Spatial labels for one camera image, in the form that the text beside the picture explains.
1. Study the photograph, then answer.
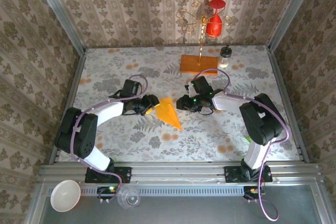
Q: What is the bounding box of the orange cloth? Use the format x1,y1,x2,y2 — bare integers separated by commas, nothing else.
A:
154,97,183,130

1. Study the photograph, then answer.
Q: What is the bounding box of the small glass jar black lid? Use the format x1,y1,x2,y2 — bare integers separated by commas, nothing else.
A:
218,45,232,69

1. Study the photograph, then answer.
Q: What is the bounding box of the red wine glass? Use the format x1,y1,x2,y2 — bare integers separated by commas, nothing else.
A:
205,0,227,38

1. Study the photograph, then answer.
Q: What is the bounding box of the clear plastic cup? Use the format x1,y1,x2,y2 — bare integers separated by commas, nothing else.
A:
117,186,141,210

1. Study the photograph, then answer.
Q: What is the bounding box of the small controller circuit board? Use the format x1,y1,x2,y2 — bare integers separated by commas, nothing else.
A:
97,186,119,204
243,186,267,204

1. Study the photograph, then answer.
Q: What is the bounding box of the white bowl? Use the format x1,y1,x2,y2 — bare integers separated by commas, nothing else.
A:
49,179,81,213

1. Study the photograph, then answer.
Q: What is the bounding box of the gold wire rack wooden base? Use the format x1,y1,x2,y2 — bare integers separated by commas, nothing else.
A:
176,0,234,76

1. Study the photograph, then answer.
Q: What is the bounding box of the aluminium table side rail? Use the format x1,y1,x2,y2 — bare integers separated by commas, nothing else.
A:
49,50,87,165
267,47,311,164

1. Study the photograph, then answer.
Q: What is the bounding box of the aluminium mounting rail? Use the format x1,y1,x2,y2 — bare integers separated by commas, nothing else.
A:
38,163,322,183

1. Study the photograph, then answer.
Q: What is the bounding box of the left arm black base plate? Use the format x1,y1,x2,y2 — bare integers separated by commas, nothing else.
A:
85,166,132,184

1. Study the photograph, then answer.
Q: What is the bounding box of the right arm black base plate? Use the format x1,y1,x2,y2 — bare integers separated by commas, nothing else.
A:
224,165,273,184

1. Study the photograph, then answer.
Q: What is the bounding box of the slotted grey cable duct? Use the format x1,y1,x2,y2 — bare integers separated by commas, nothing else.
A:
43,186,266,198

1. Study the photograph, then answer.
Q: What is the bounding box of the aluminium frame post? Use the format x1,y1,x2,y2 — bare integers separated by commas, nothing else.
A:
267,0,317,51
30,0,87,55

